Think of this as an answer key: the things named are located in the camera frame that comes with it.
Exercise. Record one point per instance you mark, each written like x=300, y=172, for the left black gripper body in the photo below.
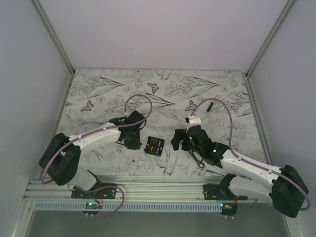
x=134, y=141

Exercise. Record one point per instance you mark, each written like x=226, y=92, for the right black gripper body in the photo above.
x=196, y=149

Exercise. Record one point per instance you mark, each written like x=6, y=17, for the black fuse box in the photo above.
x=154, y=146

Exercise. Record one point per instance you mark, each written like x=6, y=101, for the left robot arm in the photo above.
x=60, y=161

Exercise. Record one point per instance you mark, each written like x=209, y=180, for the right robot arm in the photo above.
x=283, y=187

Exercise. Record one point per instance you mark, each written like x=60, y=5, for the silver ratchet wrench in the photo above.
x=200, y=163

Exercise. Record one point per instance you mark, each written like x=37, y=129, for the floral patterned mat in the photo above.
x=166, y=97

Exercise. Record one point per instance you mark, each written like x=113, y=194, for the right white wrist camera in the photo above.
x=193, y=120

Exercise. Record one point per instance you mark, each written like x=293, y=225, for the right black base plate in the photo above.
x=214, y=193

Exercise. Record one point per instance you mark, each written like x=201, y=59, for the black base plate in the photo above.
x=99, y=191
x=214, y=193

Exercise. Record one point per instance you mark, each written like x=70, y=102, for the aluminium rail frame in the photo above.
x=135, y=188

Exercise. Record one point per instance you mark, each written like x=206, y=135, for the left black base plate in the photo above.
x=99, y=191

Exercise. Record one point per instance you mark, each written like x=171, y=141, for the grey slotted cable duct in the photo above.
x=132, y=206

